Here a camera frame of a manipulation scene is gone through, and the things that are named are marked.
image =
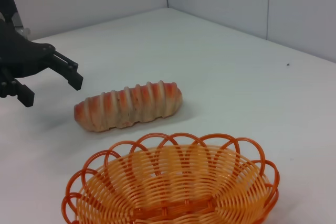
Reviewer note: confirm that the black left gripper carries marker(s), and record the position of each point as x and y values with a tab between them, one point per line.
23	56

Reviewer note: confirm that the orange striped toy bread loaf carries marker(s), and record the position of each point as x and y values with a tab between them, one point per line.
126	106

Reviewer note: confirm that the orange woven plastic basket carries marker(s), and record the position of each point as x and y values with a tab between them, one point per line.
157	182

